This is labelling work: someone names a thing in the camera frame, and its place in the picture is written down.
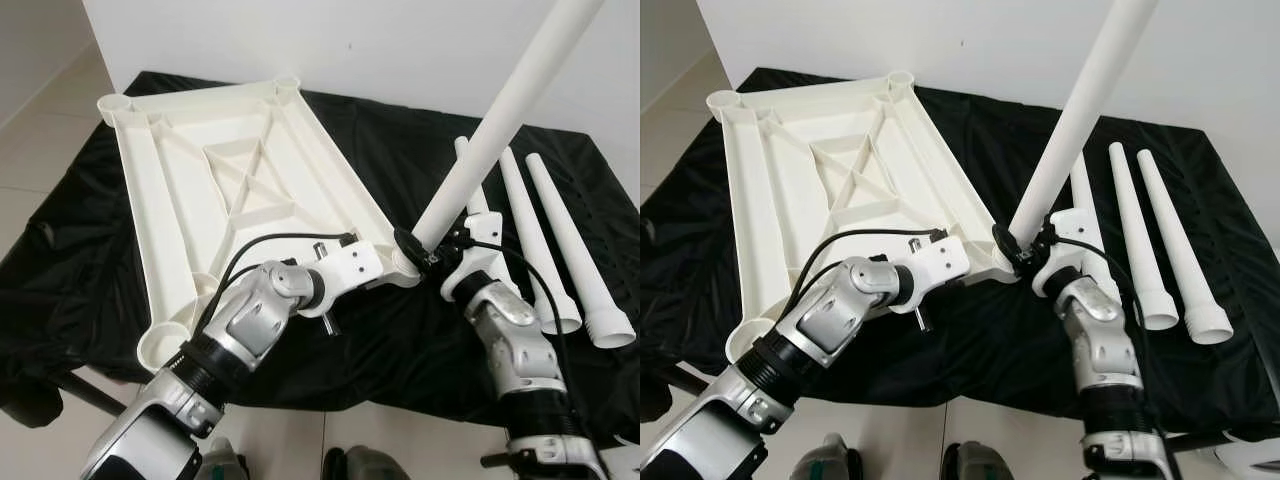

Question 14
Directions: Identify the white plastic children table top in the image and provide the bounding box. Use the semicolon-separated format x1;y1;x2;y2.
97;73;426;369
706;70;1021;363

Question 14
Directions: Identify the black table cloth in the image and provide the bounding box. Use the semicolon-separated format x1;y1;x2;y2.
640;65;1280;436
0;70;641;441

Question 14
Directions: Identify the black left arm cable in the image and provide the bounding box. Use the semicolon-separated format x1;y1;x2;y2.
215;232;359;331
798;228;946;321

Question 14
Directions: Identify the grey robot right leg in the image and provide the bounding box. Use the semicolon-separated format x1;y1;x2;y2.
942;440;1016;480
322;445;416;480

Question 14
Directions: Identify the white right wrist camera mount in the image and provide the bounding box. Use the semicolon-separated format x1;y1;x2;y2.
1030;208;1096;296
440;212;506;299

